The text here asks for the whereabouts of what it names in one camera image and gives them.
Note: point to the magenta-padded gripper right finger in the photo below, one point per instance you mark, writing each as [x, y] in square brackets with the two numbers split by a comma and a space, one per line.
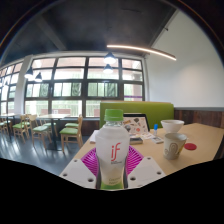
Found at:
[145, 171]

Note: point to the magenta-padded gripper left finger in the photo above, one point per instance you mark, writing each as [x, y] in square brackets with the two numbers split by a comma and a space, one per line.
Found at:
[78, 173]

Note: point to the white green-capped drink bottle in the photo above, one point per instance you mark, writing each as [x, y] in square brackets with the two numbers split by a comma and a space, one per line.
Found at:
[112, 150]

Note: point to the white flower-print paper cup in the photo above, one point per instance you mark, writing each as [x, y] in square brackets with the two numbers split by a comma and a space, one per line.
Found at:
[173, 146]

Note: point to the white paper sheets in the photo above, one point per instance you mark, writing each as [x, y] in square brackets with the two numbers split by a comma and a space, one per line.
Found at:
[93, 137]

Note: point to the wooden green-seat chairs group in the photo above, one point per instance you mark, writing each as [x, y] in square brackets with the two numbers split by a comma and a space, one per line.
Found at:
[69, 131]

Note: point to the small blue-capped tube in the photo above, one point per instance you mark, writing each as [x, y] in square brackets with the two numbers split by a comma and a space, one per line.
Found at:
[155, 129]

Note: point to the sticker-covered black laptop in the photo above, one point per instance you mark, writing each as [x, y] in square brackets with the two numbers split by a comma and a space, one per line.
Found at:
[137, 123]

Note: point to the flat round red coaster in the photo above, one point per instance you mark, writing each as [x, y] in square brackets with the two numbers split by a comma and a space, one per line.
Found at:
[191, 146]

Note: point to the white ceramic bowl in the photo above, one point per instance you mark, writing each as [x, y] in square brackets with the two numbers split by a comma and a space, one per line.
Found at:
[172, 125]

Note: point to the green upholstered booth bench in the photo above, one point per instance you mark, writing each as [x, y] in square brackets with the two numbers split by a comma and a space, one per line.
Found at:
[156, 111]

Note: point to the wooden dining table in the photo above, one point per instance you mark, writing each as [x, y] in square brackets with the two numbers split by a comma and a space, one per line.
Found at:
[53, 116]

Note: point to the black pendant lamps group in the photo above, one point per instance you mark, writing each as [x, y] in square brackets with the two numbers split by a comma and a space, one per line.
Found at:
[109, 59]

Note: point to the long linear ceiling light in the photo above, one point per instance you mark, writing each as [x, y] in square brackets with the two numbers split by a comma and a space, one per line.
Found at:
[143, 49]

